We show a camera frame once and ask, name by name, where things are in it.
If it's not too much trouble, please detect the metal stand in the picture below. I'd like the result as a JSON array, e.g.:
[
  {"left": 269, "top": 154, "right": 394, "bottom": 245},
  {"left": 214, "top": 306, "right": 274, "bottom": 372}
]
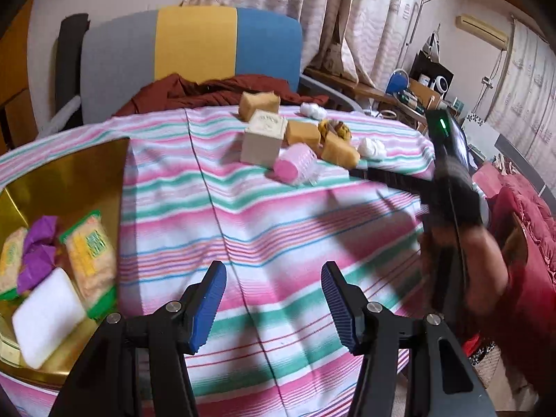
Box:
[{"left": 402, "top": 0, "right": 448, "bottom": 74}]

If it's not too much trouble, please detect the cream cube box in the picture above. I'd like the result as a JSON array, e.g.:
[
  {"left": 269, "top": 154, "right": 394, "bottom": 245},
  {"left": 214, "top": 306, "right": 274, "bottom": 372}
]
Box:
[{"left": 240, "top": 111, "right": 288, "bottom": 166}]

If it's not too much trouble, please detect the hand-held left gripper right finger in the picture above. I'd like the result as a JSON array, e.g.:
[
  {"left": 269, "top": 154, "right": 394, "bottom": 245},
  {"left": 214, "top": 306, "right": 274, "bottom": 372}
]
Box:
[{"left": 320, "top": 261, "right": 496, "bottom": 417}]

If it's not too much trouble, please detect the air conditioner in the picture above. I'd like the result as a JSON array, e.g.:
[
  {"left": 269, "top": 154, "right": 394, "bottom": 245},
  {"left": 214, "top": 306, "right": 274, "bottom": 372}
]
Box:
[{"left": 455, "top": 15, "right": 510, "bottom": 48}]

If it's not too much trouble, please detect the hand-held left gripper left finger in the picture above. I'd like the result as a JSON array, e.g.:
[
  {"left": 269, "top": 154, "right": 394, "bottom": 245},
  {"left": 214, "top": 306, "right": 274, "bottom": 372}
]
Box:
[{"left": 48, "top": 261, "right": 227, "bottom": 417}]

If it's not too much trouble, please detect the pink ribbed roll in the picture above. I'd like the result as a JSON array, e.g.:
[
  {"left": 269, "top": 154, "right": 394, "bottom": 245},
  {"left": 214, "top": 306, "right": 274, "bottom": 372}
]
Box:
[{"left": 273, "top": 144, "right": 320, "bottom": 187}]

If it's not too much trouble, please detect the printed cardboard box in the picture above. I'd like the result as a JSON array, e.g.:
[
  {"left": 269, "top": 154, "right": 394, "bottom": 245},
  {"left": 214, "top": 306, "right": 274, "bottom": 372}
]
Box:
[{"left": 324, "top": 39, "right": 348, "bottom": 74}]

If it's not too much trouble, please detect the person's right forearm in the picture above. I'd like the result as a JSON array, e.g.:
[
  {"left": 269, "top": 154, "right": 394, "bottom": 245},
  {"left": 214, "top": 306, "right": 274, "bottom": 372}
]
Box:
[{"left": 419, "top": 226, "right": 556, "bottom": 344}]

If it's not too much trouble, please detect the purple candy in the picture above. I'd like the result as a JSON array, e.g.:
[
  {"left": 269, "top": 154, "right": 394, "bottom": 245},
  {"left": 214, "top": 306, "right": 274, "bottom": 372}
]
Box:
[
  {"left": 17, "top": 243, "right": 58, "bottom": 294},
  {"left": 26, "top": 216, "right": 59, "bottom": 248}
]

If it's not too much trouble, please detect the gold tin box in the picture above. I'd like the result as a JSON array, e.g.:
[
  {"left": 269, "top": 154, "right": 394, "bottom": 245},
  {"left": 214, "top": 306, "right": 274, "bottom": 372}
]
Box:
[{"left": 0, "top": 137, "right": 131, "bottom": 389}]

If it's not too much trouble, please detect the brown cardboard box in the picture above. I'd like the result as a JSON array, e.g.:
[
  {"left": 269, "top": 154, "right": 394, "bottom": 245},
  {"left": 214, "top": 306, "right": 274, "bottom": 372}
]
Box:
[{"left": 410, "top": 80, "right": 444, "bottom": 110}]

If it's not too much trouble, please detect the brown yellow snack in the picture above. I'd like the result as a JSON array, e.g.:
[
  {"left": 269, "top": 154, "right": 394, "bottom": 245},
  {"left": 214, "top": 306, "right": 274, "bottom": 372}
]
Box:
[{"left": 318, "top": 119, "right": 352, "bottom": 141}]

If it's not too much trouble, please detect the blue container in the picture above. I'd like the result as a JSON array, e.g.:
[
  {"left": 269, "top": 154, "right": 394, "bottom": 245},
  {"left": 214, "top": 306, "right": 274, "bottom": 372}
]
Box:
[{"left": 388, "top": 69, "right": 411, "bottom": 96}]

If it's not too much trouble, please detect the grey yellow blue chair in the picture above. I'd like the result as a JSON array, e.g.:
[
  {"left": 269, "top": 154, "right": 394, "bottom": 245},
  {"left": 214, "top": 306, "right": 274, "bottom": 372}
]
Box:
[{"left": 39, "top": 6, "right": 370, "bottom": 136}]

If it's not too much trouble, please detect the wooden desk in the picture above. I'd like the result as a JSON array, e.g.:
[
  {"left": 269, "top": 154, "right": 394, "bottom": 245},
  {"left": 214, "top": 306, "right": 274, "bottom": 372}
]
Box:
[{"left": 304, "top": 67, "right": 428, "bottom": 133}]

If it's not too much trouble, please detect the green-edged cracker packet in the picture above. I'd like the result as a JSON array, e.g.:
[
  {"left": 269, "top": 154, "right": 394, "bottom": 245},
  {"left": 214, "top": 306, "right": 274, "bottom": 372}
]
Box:
[
  {"left": 0, "top": 227, "right": 29, "bottom": 300},
  {"left": 59, "top": 211, "right": 118, "bottom": 319}
]

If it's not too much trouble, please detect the black rolled mat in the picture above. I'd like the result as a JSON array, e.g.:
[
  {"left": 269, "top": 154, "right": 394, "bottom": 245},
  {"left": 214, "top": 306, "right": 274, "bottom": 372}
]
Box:
[{"left": 56, "top": 13, "right": 90, "bottom": 129}]

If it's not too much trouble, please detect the red-brown jacket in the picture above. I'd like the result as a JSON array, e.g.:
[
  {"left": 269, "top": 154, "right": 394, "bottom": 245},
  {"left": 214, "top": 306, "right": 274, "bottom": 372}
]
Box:
[{"left": 114, "top": 74, "right": 329, "bottom": 117}]

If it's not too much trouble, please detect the orange-tan soap block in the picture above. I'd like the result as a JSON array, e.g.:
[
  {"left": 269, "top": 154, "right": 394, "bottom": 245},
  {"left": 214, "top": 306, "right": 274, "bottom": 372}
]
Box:
[{"left": 284, "top": 120, "right": 322, "bottom": 147}]

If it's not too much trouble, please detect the red quilted blanket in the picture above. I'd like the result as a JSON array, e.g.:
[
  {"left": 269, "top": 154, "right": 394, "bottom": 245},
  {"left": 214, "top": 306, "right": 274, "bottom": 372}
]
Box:
[{"left": 473, "top": 161, "right": 556, "bottom": 270}]

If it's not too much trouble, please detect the striped tablecloth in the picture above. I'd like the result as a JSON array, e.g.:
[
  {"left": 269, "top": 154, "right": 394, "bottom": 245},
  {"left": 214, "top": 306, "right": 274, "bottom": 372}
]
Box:
[{"left": 0, "top": 104, "right": 437, "bottom": 417}]

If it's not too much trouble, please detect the white foam block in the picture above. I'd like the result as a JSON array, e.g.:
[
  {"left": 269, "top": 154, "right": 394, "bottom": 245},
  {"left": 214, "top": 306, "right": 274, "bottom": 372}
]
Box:
[{"left": 11, "top": 267, "right": 87, "bottom": 369}]

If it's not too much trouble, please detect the wooden wardrobe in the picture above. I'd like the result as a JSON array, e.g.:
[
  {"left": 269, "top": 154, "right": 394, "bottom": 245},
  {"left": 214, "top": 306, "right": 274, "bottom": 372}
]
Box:
[{"left": 0, "top": 0, "right": 35, "bottom": 153}]

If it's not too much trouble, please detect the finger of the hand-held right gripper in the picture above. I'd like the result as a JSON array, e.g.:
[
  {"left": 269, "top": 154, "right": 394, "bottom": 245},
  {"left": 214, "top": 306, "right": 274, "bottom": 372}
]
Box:
[{"left": 347, "top": 166, "right": 435, "bottom": 194}]

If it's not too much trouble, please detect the black bag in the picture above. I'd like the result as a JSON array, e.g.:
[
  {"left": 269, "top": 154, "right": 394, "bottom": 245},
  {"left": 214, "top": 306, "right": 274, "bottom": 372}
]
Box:
[{"left": 410, "top": 50, "right": 455, "bottom": 96}]

